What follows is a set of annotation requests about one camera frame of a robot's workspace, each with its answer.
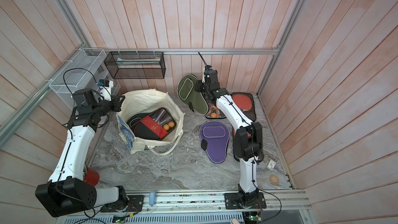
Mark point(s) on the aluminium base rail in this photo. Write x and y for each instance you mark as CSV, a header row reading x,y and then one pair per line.
x,y
204,207

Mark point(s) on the red black paddle cover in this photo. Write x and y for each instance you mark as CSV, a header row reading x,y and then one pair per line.
x,y
156,126

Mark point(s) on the red paddle case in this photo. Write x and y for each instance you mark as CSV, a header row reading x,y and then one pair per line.
x,y
245,103
261,154

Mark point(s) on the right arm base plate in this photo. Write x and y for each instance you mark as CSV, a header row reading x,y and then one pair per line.
x,y
244,201

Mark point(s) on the black mesh basket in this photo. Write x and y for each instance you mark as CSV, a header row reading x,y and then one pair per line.
x,y
135,64

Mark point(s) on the green paddle cover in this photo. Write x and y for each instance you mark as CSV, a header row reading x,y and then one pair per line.
x,y
189,96

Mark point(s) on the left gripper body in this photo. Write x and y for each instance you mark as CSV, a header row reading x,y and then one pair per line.
x,y
115,107

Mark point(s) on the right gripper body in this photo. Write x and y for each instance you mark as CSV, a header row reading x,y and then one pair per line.
x,y
201,87

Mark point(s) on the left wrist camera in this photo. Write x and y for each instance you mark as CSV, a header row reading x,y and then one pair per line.
x,y
105,88

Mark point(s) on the white wire mesh shelf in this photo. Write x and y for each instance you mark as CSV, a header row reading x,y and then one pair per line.
x,y
84,70

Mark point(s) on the small blue cylinder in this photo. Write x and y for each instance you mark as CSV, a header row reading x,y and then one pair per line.
x,y
152,198

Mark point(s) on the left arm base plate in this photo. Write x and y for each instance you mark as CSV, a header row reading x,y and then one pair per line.
x,y
130,203

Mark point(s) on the small white tag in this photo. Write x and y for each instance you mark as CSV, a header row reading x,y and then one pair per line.
x,y
271,164

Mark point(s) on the purple paddle cover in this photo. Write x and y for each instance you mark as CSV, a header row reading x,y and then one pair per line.
x,y
215,136

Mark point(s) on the Deerway paddle set pack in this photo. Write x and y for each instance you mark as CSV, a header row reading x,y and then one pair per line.
x,y
214,112

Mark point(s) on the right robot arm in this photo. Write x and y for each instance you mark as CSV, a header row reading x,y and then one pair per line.
x,y
247,141

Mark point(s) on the red pen cup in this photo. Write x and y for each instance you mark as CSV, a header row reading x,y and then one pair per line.
x,y
91,177

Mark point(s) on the canvas tote bag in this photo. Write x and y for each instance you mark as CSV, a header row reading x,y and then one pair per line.
x,y
147,101

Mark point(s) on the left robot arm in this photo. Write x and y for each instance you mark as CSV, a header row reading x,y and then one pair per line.
x,y
66,192

